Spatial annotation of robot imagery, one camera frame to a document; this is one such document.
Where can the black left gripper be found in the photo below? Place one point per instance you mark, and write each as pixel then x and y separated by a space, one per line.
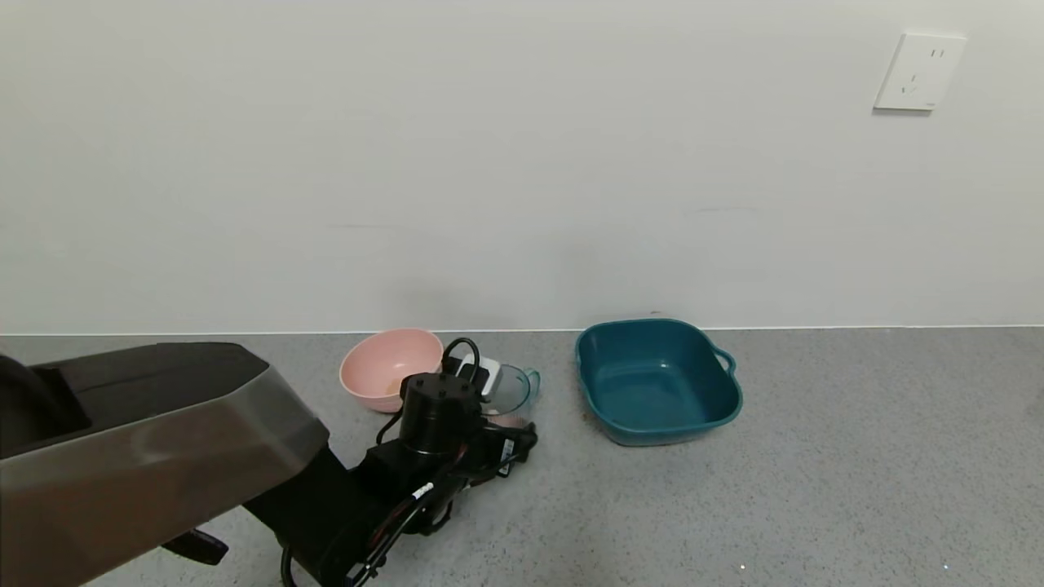
pixel 509 451

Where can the transparent teal ribbed cup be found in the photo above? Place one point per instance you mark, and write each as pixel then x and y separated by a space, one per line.
pixel 515 391

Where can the silver and black left arm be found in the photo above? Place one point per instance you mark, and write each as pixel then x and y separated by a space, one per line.
pixel 163 440

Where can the pink plastic bowl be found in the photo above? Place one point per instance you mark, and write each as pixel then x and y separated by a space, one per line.
pixel 379 367

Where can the teal square plastic tray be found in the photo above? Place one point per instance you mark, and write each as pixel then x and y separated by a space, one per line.
pixel 652 391

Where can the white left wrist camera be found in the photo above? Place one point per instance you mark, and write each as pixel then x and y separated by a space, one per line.
pixel 481 377

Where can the white wall socket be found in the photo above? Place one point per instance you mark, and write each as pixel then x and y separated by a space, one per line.
pixel 918 73

